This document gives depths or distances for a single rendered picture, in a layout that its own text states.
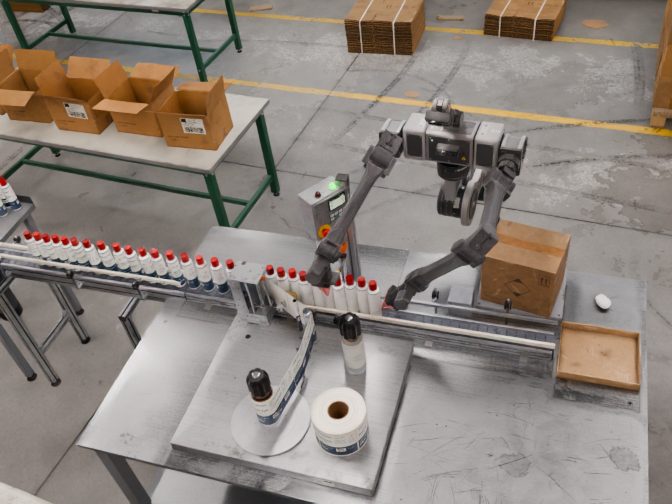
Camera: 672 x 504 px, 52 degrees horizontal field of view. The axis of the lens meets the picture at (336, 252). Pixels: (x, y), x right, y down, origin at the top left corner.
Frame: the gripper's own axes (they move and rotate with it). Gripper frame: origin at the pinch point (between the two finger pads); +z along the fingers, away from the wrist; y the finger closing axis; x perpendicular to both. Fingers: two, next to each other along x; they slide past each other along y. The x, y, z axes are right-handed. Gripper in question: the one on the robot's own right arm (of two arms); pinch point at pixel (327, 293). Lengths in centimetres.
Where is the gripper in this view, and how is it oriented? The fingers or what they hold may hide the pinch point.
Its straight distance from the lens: 266.5
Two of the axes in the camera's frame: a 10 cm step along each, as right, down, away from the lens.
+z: 1.1, 7.4, 6.7
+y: 9.5, 1.2, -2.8
